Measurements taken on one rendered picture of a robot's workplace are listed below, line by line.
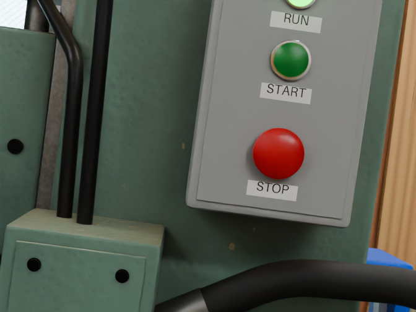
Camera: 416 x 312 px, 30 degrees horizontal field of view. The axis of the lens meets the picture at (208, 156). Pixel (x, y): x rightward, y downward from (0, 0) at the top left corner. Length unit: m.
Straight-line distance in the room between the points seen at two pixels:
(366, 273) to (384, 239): 1.49
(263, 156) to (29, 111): 0.19
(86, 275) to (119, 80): 0.14
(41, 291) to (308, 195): 0.16
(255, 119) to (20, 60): 0.19
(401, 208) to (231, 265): 1.49
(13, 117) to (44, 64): 0.04
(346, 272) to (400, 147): 1.51
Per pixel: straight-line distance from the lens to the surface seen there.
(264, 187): 0.46
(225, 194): 0.46
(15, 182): 0.57
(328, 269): 0.49
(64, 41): 0.52
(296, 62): 0.46
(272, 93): 0.46
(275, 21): 0.46
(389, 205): 1.99
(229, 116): 0.46
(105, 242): 0.45
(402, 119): 1.99
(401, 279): 0.50
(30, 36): 0.57
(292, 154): 0.45
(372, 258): 1.45
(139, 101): 0.52
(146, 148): 0.52
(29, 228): 0.45
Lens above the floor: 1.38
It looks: 3 degrees down
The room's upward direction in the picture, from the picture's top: 8 degrees clockwise
